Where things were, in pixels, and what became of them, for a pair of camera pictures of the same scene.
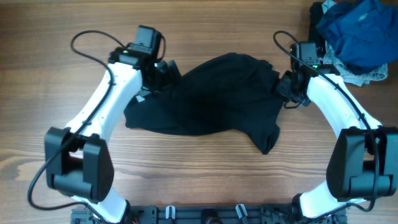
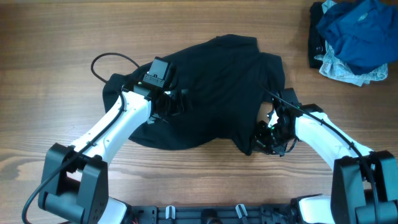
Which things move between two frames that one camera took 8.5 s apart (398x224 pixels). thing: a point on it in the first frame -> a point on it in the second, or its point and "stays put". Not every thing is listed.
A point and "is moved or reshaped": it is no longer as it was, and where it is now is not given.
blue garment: [364, 33] stays put
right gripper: [282, 88] -> [262, 142]
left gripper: [169, 76] -> [179, 106]
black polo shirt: [236, 93] is moved or reshaped
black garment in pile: [316, 12] stays put
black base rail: [210, 214] stays put
